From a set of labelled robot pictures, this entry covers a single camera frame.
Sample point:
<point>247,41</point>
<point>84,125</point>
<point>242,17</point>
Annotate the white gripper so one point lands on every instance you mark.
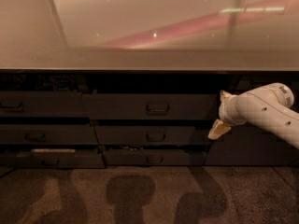
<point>226,112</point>

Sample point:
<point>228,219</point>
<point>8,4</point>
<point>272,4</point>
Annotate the dark drawer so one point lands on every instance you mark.
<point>47,135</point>
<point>151,135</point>
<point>42,104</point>
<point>59,160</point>
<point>155,157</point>
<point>151,106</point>

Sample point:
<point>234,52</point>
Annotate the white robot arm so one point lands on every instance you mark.
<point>267,107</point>

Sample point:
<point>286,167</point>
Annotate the light flat item in drawer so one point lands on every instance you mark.
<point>53,150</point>

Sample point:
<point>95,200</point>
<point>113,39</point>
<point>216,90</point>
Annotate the dark clutter in left drawer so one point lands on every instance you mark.
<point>35,82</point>

